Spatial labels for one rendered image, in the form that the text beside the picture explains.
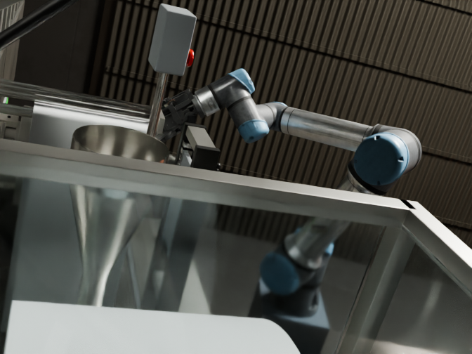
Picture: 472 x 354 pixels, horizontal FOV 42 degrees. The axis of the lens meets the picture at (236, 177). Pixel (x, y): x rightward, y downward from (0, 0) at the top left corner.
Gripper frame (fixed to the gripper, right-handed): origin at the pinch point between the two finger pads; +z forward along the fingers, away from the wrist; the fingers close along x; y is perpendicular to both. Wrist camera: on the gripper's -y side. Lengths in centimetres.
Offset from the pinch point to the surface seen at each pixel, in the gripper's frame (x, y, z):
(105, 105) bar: 30.4, 23.3, -1.6
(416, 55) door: -185, -105, -159
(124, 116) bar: 33.7, 20.3, -4.2
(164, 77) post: 57, 31, -15
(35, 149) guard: 99, 43, -1
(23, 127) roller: 32.1, 27.9, 14.9
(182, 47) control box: 60, 35, -20
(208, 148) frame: 44.2, 9.5, -16.4
